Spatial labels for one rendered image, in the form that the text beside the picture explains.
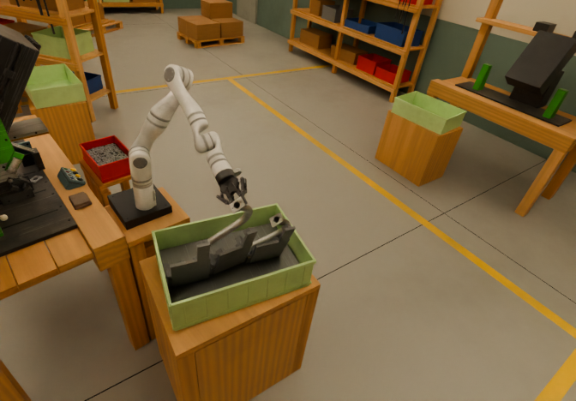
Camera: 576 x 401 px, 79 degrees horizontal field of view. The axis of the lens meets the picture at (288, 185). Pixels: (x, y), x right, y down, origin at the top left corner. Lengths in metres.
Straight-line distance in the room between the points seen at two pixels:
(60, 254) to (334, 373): 1.61
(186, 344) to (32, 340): 1.38
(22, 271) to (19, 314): 1.08
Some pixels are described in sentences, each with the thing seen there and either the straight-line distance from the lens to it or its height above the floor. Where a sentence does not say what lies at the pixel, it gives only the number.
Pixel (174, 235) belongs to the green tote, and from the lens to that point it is 1.70.
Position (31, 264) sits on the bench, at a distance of 1.82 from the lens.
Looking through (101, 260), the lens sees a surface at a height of 0.82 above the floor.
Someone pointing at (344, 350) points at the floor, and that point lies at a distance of 2.45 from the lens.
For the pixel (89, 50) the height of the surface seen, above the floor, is 0.75.
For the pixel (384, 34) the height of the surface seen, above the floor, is 0.93.
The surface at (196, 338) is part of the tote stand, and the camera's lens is 1.51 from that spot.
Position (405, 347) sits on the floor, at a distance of 2.60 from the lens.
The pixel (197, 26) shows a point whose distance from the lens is 7.72.
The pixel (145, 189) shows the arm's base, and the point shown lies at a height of 1.03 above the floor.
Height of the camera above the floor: 2.09
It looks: 36 degrees down
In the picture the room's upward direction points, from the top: 7 degrees clockwise
